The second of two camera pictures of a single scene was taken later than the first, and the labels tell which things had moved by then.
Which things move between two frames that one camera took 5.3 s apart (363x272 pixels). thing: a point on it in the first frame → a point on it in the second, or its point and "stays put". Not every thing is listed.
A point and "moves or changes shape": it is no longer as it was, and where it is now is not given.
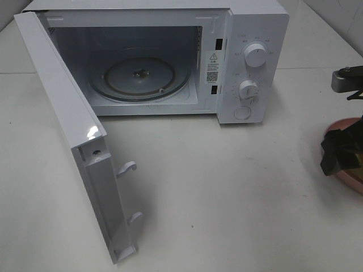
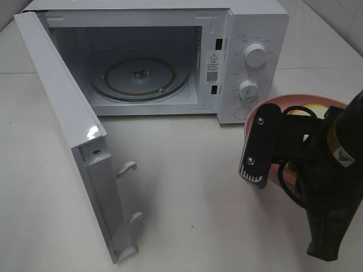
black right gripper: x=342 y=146 → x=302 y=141
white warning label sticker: x=212 y=67 stays put
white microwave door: x=85 y=135 stays put
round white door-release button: x=242 y=113 stays put
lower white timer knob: x=248 y=89 stays put
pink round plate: x=352 y=177 moves or changes shape
